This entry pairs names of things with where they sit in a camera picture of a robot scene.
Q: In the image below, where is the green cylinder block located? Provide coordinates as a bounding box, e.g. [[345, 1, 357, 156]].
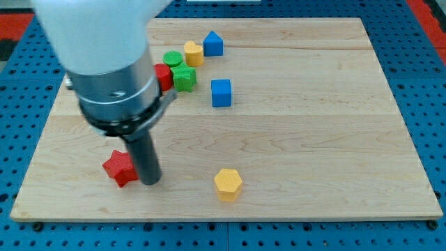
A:
[[162, 50, 183, 68]]

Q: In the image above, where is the red star block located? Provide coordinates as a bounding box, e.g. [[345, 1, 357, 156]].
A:
[[102, 150, 139, 188]]

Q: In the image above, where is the green star block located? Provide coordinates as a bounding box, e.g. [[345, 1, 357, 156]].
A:
[[171, 62, 197, 92]]

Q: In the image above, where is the yellow hexagon block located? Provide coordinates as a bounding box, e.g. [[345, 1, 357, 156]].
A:
[[213, 169, 243, 202]]

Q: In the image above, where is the blue cube block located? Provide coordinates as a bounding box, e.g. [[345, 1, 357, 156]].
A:
[[210, 79, 232, 107]]

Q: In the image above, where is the blue triangular prism block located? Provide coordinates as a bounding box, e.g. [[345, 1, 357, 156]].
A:
[[203, 31, 224, 56]]

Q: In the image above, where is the red cylinder block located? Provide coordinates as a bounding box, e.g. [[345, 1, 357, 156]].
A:
[[154, 63, 174, 92]]

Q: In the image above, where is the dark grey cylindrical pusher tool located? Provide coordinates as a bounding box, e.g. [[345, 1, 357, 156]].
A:
[[121, 130, 162, 185]]

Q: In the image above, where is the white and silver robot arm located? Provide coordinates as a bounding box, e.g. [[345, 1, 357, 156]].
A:
[[31, 0, 175, 136]]

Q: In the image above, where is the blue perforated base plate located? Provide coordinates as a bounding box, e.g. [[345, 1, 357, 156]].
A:
[[1, 1, 445, 250]]

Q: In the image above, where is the light wooden board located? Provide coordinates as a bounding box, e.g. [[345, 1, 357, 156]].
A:
[[10, 18, 443, 222]]

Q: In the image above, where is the yellow heart block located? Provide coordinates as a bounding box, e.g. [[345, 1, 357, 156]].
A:
[[183, 40, 204, 67]]

